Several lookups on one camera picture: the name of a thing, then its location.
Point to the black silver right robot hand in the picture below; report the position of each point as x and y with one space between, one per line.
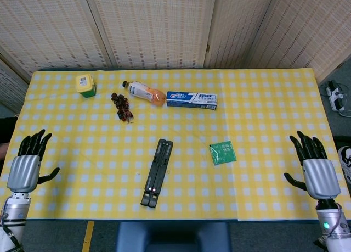
322 178

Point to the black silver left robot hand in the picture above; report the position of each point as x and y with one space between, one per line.
23 175

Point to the black folding laptop stand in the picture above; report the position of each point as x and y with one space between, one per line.
157 169

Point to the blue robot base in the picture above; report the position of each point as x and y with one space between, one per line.
172 235

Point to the white black sneaker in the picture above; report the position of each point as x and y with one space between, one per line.
346 160

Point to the black bulky object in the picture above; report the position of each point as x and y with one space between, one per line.
6 129

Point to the yellow white checked tablecloth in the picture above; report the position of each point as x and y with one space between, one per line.
260 125

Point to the white power strip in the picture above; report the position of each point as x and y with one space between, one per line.
335 97

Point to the yellow floor tape strip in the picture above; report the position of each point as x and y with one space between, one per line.
88 235

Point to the woven folding screen panel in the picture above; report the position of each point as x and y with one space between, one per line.
49 29
310 29
153 27
11 84
235 27

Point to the green sachet packet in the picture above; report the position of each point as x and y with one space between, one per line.
223 153

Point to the green container with yellow lid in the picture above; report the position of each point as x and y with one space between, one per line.
85 84

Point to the dark red grape bunch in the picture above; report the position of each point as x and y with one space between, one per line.
122 103

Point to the orange drink plastic bottle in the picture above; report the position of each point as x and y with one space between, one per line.
145 92

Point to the blue white toothpaste box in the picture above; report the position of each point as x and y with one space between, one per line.
192 99

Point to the brass screen hinge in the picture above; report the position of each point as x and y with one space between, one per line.
208 48

